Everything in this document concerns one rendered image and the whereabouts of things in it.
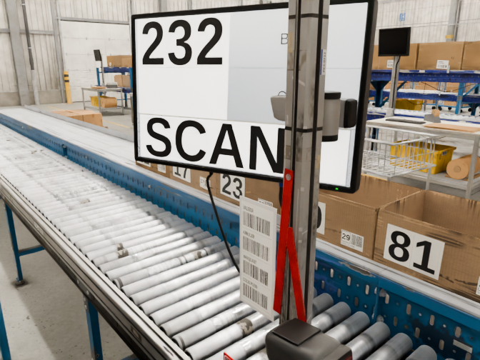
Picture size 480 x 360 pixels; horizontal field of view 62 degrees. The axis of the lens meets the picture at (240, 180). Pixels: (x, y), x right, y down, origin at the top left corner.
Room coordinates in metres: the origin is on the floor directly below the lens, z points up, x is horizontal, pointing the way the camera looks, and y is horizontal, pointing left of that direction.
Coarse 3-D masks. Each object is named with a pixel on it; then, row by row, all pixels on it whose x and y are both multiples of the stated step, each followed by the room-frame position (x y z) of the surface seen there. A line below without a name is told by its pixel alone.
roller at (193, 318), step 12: (216, 300) 1.08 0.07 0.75; (228, 300) 1.09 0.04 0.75; (240, 300) 1.11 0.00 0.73; (192, 312) 1.02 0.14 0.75; (204, 312) 1.03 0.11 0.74; (216, 312) 1.05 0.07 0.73; (168, 324) 0.96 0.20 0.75; (180, 324) 0.97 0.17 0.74; (192, 324) 0.99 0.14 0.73; (168, 336) 0.94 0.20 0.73
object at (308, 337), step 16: (288, 320) 0.52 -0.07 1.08; (272, 336) 0.49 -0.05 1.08; (288, 336) 0.47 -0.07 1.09; (304, 336) 0.47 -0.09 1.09; (320, 336) 0.47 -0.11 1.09; (272, 352) 0.48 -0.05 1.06; (288, 352) 0.46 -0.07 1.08; (304, 352) 0.44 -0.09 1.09; (320, 352) 0.44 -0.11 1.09; (336, 352) 0.44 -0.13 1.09
